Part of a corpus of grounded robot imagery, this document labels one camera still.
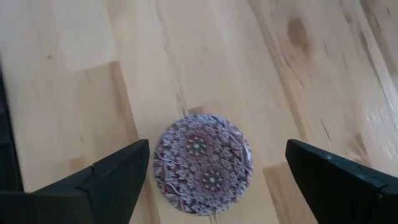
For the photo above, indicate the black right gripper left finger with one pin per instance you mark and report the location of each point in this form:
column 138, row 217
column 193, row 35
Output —
column 115, row 193

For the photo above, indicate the round blue red patterned holder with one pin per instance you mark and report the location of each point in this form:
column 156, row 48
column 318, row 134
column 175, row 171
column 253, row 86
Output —
column 202, row 165

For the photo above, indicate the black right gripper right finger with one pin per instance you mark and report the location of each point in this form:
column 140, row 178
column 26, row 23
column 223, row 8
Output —
column 339, row 193

